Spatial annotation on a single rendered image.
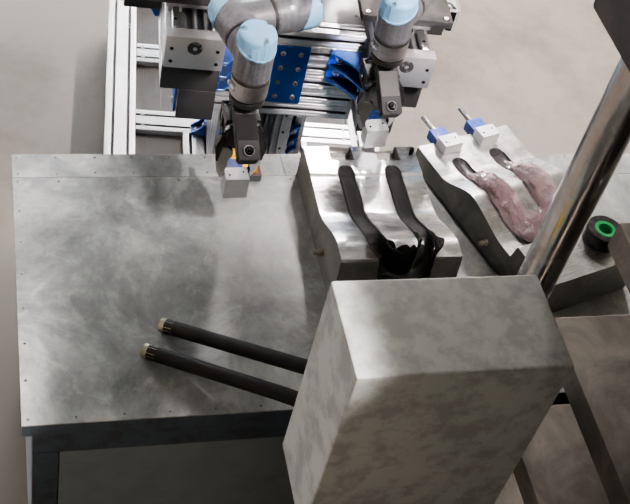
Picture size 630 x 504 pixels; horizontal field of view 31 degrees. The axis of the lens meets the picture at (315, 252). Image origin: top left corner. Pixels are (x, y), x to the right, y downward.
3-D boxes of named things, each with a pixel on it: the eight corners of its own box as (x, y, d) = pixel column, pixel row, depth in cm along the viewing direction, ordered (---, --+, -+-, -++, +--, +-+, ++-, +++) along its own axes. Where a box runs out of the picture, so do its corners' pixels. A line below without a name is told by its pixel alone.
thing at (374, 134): (350, 106, 266) (354, 89, 262) (371, 105, 267) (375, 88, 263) (363, 148, 258) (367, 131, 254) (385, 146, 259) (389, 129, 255)
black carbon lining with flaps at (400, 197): (332, 171, 255) (341, 140, 249) (401, 171, 260) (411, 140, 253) (367, 293, 233) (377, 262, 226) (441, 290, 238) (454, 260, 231)
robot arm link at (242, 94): (273, 89, 220) (231, 89, 218) (269, 107, 223) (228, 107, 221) (266, 63, 225) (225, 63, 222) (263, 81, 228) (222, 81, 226)
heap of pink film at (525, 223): (456, 176, 264) (466, 151, 258) (518, 159, 272) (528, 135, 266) (520, 256, 250) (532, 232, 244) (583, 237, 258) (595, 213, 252)
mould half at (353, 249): (295, 175, 263) (306, 131, 253) (403, 174, 270) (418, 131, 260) (341, 351, 231) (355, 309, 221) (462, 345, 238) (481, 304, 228)
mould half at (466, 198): (412, 163, 273) (423, 129, 265) (499, 141, 284) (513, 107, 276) (532, 320, 246) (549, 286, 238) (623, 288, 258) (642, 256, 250)
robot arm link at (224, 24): (252, 15, 232) (276, 49, 226) (201, 23, 227) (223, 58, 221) (258, -17, 226) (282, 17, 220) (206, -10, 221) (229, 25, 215)
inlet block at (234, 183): (213, 154, 247) (216, 135, 243) (236, 154, 249) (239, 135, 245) (222, 198, 239) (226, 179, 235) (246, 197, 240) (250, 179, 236)
